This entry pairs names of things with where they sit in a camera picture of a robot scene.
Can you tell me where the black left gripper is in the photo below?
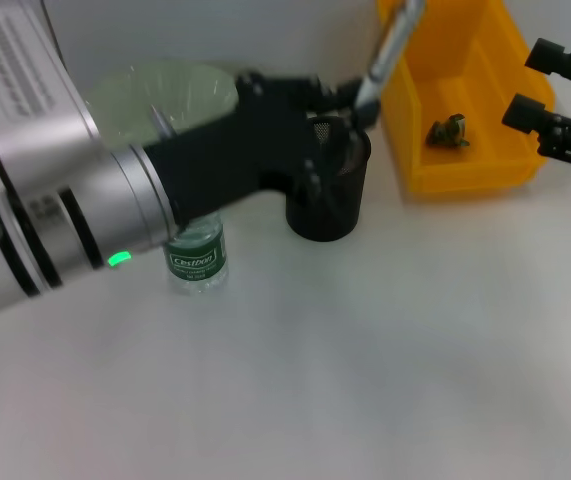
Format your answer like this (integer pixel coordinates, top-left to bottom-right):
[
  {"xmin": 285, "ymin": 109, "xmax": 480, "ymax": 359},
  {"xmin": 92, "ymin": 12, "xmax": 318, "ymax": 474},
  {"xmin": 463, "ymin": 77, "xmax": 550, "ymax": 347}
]
[{"xmin": 144, "ymin": 73, "xmax": 382, "ymax": 227}]

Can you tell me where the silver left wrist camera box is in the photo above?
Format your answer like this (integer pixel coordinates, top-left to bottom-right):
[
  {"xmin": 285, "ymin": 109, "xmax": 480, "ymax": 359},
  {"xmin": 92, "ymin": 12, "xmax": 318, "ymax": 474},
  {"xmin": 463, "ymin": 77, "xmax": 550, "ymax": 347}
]
[{"xmin": 0, "ymin": 0, "xmax": 104, "ymax": 201}]

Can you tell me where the clear green-label water bottle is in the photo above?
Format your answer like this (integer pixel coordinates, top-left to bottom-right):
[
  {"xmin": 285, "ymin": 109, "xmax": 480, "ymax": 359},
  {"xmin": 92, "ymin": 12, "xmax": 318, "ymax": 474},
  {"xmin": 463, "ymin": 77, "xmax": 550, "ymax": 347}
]
[{"xmin": 163, "ymin": 214, "xmax": 230, "ymax": 297}]

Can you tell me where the pale green glass fruit bowl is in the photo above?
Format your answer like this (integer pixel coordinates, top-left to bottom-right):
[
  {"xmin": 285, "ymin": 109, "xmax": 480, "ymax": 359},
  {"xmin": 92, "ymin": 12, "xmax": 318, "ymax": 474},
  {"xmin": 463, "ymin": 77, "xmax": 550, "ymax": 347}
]
[{"xmin": 84, "ymin": 59, "xmax": 241, "ymax": 146}]

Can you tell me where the grey white ballpoint pen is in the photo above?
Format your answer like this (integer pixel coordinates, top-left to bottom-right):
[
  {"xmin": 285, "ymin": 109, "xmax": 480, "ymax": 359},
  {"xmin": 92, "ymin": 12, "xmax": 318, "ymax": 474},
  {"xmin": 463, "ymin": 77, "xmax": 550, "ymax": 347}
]
[{"xmin": 354, "ymin": 0, "xmax": 426, "ymax": 109}]

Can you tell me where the black mesh pen holder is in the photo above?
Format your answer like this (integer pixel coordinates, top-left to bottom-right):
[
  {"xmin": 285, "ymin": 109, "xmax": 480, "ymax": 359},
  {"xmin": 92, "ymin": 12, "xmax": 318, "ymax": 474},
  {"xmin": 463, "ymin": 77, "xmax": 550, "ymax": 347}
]
[{"xmin": 284, "ymin": 115, "xmax": 372, "ymax": 243}]

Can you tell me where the yellow plastic bin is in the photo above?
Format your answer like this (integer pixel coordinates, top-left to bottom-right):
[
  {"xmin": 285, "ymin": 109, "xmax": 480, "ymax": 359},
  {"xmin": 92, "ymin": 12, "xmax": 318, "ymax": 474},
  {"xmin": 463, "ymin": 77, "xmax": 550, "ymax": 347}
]
[{"xmin": 375, "ymin": 0, "xmax": 557, "ymax": 198}]

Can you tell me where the green plastic wrapper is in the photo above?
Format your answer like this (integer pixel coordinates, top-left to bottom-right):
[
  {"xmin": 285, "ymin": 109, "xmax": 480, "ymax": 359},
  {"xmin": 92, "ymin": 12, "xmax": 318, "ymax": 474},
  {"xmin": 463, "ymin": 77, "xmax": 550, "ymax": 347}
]
[{"xmin": 425, "ymin": 113, "xmax": 472, "ymax": 151}]

